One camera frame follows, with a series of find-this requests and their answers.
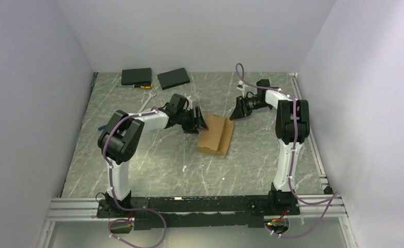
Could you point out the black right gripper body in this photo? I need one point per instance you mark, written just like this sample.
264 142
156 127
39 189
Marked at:
252 103

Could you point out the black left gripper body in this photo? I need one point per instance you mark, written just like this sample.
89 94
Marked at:
186 120

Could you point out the brown cardboard box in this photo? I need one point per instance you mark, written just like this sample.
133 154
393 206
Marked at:
216 140

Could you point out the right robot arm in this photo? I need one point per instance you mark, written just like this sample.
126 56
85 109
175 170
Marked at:
292 127

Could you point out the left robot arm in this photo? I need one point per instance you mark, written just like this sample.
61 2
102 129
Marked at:
120 137

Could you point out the silver combination wrench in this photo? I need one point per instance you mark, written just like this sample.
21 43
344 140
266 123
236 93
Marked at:
151 94

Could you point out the black foam block right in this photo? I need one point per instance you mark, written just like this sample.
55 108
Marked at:
173 78

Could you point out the black foam block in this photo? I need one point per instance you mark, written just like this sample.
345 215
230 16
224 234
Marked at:
136 76
173 78

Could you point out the yellow black screwdriver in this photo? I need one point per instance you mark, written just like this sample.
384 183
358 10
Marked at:
143 86

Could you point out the black foam block left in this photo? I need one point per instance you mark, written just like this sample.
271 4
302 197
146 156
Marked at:
136 76

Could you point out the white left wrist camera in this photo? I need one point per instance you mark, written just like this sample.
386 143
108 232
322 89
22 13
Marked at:
189 103

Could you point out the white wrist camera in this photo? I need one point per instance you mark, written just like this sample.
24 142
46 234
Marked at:
189 103
243 89

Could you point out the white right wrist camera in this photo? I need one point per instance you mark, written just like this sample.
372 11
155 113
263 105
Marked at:
243 89

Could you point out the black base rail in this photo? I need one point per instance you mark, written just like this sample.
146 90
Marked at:
199 211

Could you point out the aluminium frame rail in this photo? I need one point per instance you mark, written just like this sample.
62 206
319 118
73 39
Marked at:
72 210

